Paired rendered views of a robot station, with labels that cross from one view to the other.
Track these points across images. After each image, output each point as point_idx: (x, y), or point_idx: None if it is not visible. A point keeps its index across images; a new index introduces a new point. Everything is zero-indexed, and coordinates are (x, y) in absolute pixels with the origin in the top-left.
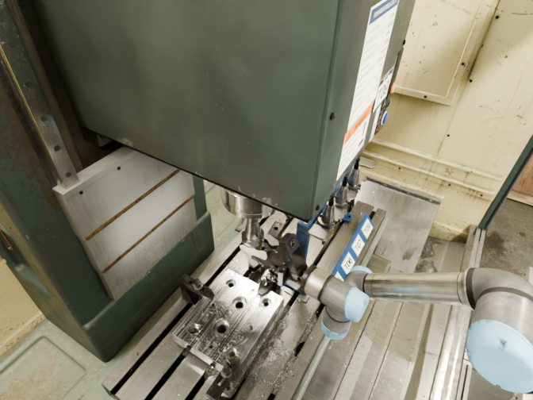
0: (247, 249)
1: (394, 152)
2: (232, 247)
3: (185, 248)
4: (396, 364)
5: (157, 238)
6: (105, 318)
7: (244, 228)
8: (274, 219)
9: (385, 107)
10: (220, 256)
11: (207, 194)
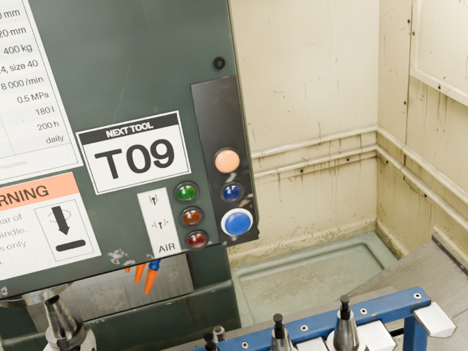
0: (46, 347)
1: None
2: (198, 347)
3: (173, 315)
4: None
5: (111, 282)
6: (28, 346)
7: (238, 331)
8: None
9: (216, 198)
10: (172, 350)
11: (306, 262)
